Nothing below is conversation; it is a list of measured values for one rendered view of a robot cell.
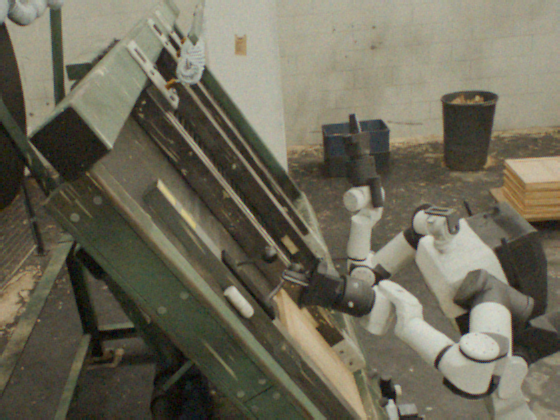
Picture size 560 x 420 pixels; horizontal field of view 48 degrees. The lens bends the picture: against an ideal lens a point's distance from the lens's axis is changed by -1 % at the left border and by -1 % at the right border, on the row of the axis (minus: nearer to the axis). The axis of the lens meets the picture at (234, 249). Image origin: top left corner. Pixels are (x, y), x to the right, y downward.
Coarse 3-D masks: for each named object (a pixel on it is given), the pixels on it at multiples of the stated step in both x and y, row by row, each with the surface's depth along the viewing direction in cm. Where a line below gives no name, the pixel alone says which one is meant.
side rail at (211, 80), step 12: (180, 36) 294; (204, 72) 302; (216, 84) 305; (216, 96) 307; (228, 96) 309; (228, 108) 310; (240, 120) 313; (252, 132) 316; (252, 144) 319; (264, 144) 321; (264, 156) 322; (276, 168) 325; (288, 180) 328; (300, 192) 332
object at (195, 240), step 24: (144, 192) 132; (168, 216) 133; (192, 240) 135; (216, 264) 138; (240, 288) 141; (264, 312) 144; (288, 336) 150; (312, 360) 156; (312, 384) 154; (336, 408) 157
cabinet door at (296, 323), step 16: (288, 304) 178; (288, 320) 167; (304, 320) 183; (304, 336) 174; (320, 336) 189; (320, 352) 179; (320, 368) 168; (336, 368) 184; (336, 384) 173; (352, 384) 189; (352, 400) 178
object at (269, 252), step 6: (264, 252) 133; (270, 252) 133; (276, 252) 133; (252, 258) 137; (258, 258) 136; (264, 258) 133; (270, 258) 133; (276, 258) 134; (234, 264) 140; (240, 264) 139; (246, 264) 138
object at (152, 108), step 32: (192, 64) 156; (160, 96) 158; (160, 128) 161; (192, 160) 165; (224, 192) 169; (224, 224) 174; (256, 224) 177; (288, 288) 183; (320, 320) 189; (352, 352) 194
